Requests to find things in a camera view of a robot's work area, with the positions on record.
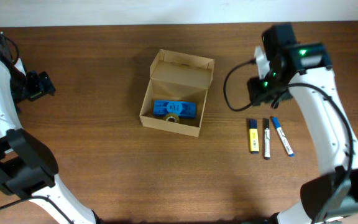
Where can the yellow adhesive tape roll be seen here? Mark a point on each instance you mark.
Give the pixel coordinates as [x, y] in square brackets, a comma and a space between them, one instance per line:
[172, 117]

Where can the yellow highlighter black cap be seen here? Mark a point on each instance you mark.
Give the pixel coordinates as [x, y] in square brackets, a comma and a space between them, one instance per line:
[253, 135]

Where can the brown cardboard box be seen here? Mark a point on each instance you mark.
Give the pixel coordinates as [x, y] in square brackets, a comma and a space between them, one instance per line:
[178, 77]

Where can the black cap whiteboard marker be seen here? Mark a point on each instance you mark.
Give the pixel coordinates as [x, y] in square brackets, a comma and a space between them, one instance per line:
[266, 139]

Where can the blue plastic tape dispenser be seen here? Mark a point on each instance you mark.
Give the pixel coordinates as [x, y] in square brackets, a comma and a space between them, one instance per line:
[182, 109]

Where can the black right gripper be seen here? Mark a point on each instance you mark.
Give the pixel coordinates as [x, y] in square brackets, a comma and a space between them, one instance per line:
[257, 96]

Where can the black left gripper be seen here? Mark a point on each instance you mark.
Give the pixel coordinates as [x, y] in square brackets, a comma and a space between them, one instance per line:
[40, 88]

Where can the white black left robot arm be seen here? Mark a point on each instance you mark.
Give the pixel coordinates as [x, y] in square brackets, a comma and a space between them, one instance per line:
[28, 168]

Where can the blue cap whiteboard marker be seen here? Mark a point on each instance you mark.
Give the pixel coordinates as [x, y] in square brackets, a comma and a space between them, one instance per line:
[282, 136]

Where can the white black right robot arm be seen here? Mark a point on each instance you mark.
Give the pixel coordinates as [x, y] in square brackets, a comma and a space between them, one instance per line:
[304, 72]

